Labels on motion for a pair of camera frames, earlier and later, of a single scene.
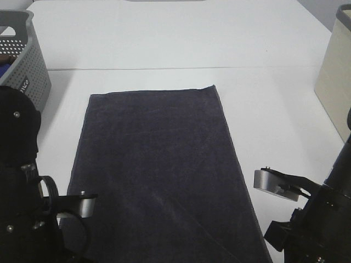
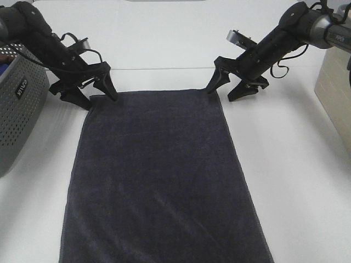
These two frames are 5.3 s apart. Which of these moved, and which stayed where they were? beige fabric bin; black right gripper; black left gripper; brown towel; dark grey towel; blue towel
Moved: black right gripper; black left gripper
Stayed: brown towel; beige fabric bin; dark grey towel; blue towel
